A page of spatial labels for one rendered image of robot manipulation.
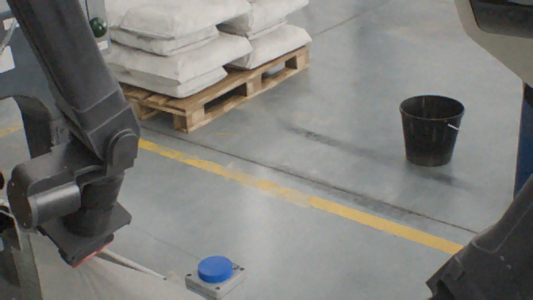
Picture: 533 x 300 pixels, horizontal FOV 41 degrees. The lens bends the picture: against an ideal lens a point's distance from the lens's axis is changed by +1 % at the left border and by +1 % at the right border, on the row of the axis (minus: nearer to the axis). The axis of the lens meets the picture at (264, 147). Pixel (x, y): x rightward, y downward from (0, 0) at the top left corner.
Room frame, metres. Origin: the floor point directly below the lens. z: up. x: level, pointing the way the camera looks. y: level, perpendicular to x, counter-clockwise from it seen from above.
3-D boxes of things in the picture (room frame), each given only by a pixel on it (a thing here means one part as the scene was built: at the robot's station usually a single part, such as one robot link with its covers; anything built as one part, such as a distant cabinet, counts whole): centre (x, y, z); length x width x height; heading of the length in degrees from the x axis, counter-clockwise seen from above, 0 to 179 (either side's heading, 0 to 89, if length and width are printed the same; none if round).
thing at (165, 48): (3.85, 0.57, 0.44); 0.66 x 0.42 x 0.14; 45
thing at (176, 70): (3.75, 0.38, 0.32); 0.66 x 0.43 x 0.15; 143
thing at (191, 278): (1.00, 0.09, 0.81); 0.08 x 0.08 x 0.06; 51
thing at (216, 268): (1.00, 0.09, 0.84); 0.06 x 0.06 x 0.02
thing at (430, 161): (2.99, -0.78, 0.13); 0.30 x 0.30 x 0.26
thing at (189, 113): (4.12, 0.37, 0.07); 1.20 x 0.82 x 0.14; 143
